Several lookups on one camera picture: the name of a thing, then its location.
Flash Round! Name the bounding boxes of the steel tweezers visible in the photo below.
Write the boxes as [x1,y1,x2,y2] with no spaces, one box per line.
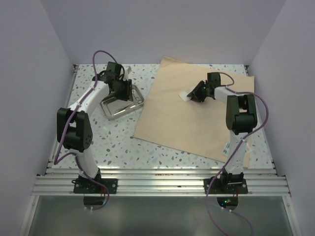
[115,104,137,114]

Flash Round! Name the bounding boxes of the small steel scissors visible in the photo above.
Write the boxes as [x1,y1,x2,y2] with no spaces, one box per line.
[134,97,143,104]

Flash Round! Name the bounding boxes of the stainless steel tray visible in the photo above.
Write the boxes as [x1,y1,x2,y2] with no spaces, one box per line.
[100,85,145,120]

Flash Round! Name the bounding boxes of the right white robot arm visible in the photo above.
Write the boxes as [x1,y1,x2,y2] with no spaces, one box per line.
[185,72,258,176]

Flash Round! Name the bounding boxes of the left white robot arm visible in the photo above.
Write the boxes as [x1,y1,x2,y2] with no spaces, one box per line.
[54,62,133,193]

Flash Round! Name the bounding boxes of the beige cloth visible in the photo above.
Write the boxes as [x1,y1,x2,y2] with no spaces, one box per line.
[134,56,254,162]

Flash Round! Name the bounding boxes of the green white packet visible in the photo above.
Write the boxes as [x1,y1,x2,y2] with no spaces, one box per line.
[222,141,230,157]

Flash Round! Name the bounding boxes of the clear plastic packet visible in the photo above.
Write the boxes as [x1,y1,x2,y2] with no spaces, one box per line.
[244,143,252,157]

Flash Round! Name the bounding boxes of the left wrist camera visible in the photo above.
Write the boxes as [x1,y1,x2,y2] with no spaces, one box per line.
[123,66,131,80]

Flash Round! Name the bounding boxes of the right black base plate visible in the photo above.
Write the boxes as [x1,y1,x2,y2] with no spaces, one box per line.
[203,176,249,194]

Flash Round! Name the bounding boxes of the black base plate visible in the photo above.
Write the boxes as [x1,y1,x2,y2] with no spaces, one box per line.
[203,176,249,194]
[71,177,118,194]

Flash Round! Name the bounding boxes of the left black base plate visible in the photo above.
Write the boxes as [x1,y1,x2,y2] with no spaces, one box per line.
[71,177,118,194]

